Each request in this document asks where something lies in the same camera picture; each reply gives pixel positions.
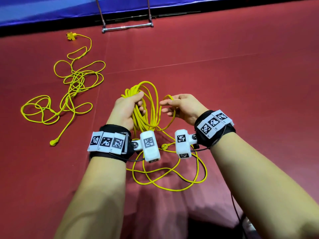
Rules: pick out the person's left hand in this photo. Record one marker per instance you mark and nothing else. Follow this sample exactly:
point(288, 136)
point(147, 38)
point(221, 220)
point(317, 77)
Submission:
point(124, 111)

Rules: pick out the person's right hand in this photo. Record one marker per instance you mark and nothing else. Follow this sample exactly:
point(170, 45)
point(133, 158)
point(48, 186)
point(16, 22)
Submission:
point(185, 107)

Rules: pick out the metal rack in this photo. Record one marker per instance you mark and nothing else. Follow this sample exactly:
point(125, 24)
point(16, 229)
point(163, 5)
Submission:
point(128, 27)

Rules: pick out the person's right forearm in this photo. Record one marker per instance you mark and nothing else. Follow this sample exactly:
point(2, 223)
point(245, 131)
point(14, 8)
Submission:
point(259, 191)

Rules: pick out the person's left forearm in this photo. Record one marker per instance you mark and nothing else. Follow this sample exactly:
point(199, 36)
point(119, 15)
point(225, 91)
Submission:
point(94, 196)

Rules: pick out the black marker wristband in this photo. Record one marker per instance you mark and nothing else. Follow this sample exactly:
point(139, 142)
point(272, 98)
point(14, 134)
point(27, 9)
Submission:
point(110, 142)
point(214, 127)

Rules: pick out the blue banner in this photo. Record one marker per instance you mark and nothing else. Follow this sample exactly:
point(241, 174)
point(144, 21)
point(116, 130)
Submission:
point(50, 10)

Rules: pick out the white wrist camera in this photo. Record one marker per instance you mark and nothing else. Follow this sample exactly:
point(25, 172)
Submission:
point(183, 142)
point(148, 145)

